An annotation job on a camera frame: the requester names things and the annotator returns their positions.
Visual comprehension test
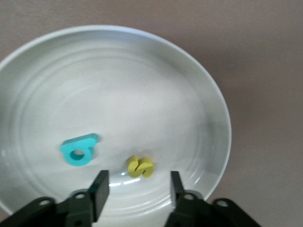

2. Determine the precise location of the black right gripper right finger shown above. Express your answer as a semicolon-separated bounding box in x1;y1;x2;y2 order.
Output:
164;170;209;227

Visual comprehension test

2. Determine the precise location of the teal foam letter b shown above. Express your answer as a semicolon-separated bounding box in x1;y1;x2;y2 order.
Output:
59;133;99;167

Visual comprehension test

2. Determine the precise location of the beige plate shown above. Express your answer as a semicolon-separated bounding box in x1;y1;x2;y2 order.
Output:
0;25;232;216

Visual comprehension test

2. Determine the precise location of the yellow foam letter s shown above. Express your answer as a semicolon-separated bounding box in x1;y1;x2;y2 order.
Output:
127;155;154;179

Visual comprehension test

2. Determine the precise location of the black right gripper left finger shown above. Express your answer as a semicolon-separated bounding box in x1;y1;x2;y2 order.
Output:
63;169;110;227

